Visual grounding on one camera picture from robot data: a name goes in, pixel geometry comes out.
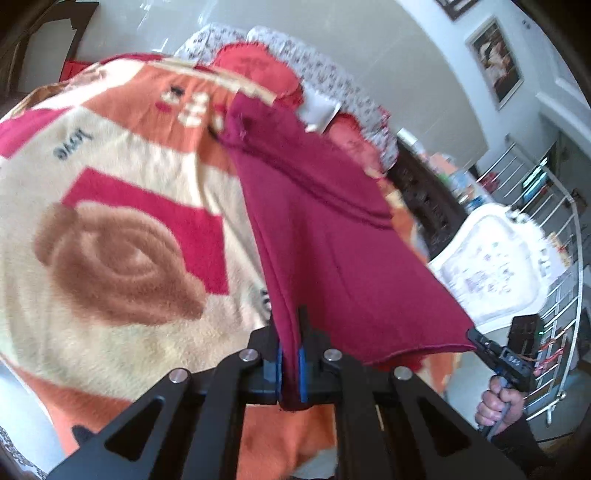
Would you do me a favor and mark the dark red garment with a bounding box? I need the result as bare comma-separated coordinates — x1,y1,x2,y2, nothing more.
219,94,473,407

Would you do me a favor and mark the dark sleeved right forearm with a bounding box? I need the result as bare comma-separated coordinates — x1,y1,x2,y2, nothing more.
492,417,557,479

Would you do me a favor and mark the person's right hand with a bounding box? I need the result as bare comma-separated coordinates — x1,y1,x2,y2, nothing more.
475,376,524,434

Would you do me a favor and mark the white ornate chair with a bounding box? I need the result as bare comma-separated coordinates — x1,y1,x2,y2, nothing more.
429,203,567,334

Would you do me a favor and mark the white cluttered table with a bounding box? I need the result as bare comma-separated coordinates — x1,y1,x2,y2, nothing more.
428,153,494,214

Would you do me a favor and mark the orange cream plush blanket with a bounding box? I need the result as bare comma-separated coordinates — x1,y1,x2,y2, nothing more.
0,52,463,480

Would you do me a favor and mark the metal stair railing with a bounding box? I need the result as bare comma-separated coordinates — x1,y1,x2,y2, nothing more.
478,134,584,427

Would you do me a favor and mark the white pillow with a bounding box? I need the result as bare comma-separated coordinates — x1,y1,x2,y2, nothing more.
297,85,342,134

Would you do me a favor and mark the floral quilt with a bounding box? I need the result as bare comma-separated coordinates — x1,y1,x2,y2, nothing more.
174,23,398,167

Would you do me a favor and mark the round red cushion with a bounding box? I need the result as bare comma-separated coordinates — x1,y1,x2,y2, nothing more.
211,42,304,110

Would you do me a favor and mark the dark wooden bed frame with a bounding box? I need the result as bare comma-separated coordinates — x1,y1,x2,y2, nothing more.
387,135,468,259

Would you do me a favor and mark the framed wall picture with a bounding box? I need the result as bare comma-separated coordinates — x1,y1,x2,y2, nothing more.
437,0,479,21
466,17,523,110

